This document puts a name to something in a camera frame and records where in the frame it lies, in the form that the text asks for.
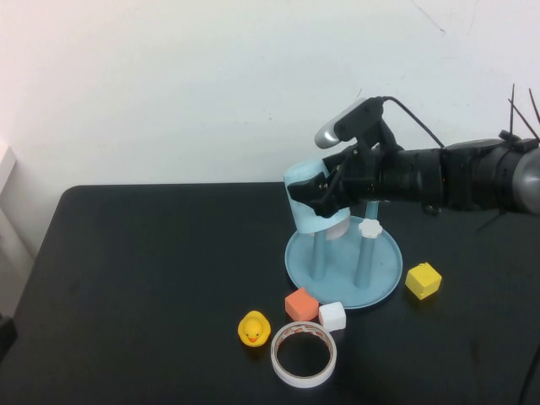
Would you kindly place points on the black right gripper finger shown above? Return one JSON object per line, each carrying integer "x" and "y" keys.
{"x": 337, "y": 161}
{"x": 316, "y": 194}

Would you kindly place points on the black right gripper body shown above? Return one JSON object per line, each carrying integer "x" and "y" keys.
{"x": 363, "y": 177}

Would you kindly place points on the light blue marbled cup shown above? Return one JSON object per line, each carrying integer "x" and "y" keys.
{"x": 306, "y": 211}

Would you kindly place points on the pink marbled cup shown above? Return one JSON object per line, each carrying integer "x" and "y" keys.
{"x": 338, "y": 231}

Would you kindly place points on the blue cup stand with pegs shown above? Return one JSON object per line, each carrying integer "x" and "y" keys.
{"x": 337, "y": 287}

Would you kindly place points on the orange foam cube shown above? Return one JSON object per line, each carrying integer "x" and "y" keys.
{"x": 300, "y": 304}

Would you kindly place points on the yellow foam cube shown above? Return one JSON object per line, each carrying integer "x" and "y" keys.
{"x": 423, "y": 282}

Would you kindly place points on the white foam cube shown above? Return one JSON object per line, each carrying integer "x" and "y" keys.
{"x": 332, "y": 316}

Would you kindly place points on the yellow rubber duck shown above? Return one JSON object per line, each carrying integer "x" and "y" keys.
{"x": 253, "y": 330}

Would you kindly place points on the black zip ties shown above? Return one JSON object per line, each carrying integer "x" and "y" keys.
{"x": 523, "y": 118}

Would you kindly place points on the white tape roll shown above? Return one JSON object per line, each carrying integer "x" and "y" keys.
{"x": 278, "y": 363}

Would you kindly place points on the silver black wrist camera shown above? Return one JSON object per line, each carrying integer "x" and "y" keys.
{"x": 354, "y": 120}

